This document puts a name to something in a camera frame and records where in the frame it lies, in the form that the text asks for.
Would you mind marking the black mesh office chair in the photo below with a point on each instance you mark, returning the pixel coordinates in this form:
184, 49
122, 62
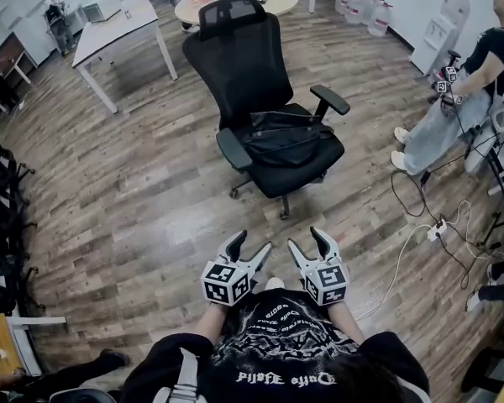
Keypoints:
239, 69

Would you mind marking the white metal frame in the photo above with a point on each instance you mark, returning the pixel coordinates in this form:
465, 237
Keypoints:
38, 320

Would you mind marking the person's white shoe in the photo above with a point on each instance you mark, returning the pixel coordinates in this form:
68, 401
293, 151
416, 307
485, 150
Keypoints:
274, 284

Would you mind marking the white power strip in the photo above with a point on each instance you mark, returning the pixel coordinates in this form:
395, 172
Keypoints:
437, 230

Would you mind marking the black bag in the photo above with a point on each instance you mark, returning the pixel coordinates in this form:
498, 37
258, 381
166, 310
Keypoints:
283, 139

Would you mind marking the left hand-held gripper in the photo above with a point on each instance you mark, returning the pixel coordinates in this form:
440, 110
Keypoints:
224, 284

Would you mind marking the brown wooden cabinet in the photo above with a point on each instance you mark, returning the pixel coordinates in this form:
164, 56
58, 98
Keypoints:
8, 50

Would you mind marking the white rectangular table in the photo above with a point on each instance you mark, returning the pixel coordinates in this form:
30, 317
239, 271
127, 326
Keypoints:
117, 27

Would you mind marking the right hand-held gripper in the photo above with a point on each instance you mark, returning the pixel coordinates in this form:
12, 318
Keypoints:
325, 284

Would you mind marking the white water dispenser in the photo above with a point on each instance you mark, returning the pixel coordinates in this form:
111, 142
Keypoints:
439, 32

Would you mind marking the person's black printed shirt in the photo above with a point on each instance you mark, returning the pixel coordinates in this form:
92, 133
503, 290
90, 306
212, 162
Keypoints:
277, 351

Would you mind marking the cluster of clear water jugs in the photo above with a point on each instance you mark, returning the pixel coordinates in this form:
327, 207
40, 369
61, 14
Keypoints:
363, 8

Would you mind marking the person's right forearm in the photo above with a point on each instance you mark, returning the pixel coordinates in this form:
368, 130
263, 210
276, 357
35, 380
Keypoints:
346, 321

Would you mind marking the person's left forearm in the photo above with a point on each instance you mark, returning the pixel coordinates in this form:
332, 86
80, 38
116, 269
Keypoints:
212, 321

